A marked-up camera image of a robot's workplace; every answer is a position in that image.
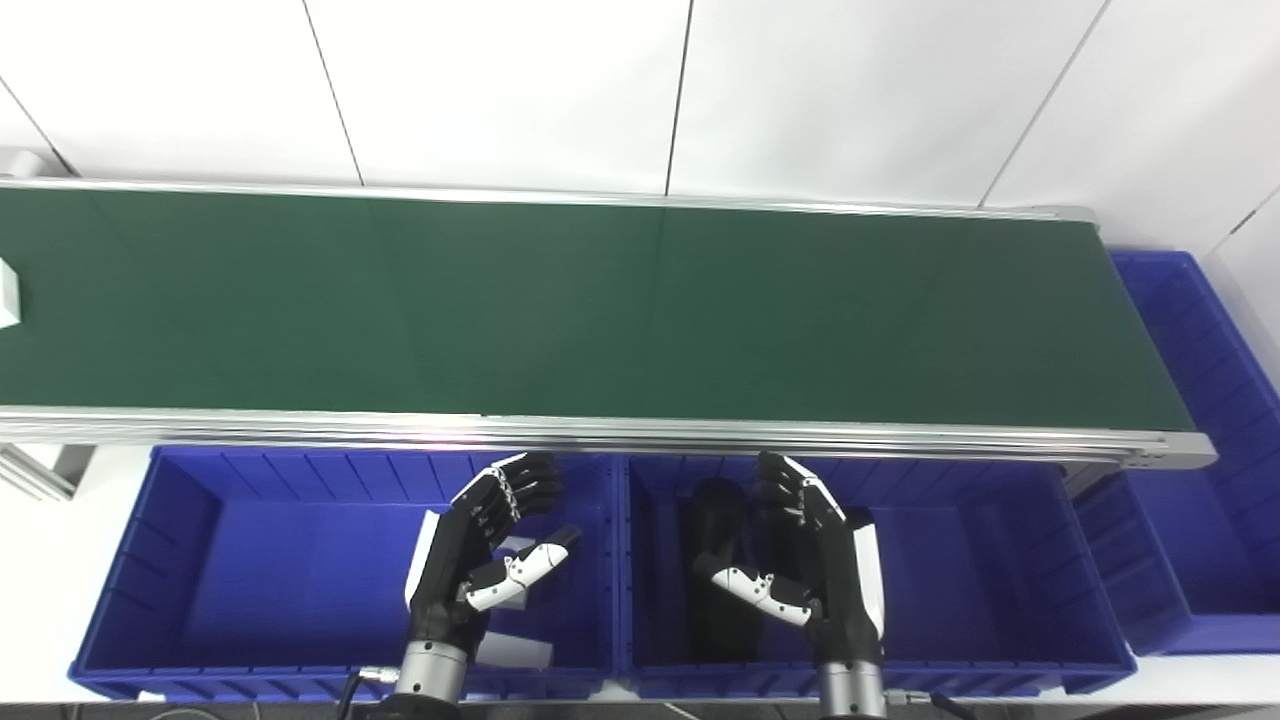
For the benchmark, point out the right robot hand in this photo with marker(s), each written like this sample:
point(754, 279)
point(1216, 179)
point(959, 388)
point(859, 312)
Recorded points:
point(845, 590)

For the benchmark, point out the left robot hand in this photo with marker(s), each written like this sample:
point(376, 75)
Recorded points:
point(450, 560)

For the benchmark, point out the blue plastic bin black parts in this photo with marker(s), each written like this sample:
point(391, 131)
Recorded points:
point(960, 590)

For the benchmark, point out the blue plastic bin white parts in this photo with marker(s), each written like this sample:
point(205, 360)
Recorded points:
point(280, 580)

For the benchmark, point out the empty blue plastic bin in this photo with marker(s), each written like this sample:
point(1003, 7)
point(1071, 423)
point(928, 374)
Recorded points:
point(1200, 540)

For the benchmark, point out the aluminium conveyor support leg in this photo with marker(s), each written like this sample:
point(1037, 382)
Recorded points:
point(40, 470)

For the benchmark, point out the grey conveyor end housing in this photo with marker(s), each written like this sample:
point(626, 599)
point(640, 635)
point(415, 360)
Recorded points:
point(20, 165)

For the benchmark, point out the green conveyor belt aluminium frame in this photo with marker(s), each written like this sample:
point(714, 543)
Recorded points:
point(600, 310)

